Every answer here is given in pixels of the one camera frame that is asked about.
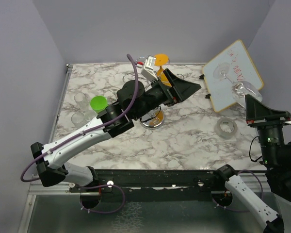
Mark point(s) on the black front table rail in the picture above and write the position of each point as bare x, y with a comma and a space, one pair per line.
151, 185

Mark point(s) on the whiteboard with yellow frame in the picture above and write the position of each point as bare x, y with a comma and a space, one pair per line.
241, 68

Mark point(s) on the orange plastic wine glass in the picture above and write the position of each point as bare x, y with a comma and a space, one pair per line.
162, 62

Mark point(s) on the green plastic wine glass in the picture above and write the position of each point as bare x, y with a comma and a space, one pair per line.
98, 103

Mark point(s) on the clear wine glass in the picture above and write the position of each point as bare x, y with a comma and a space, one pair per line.
78, 120
89, 115
238, 88
82, 101

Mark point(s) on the clear tape roll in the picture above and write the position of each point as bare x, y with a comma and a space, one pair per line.
226, 128

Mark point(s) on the chrome wine glass rack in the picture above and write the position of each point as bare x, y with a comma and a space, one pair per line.
154, 118

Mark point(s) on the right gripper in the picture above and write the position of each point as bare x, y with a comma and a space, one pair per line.
257, 114

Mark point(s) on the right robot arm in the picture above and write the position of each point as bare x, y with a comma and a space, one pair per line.
276, 157

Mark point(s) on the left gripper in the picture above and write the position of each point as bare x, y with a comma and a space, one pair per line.
180, 90

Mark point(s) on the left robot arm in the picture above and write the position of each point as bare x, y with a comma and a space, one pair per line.
133, 102

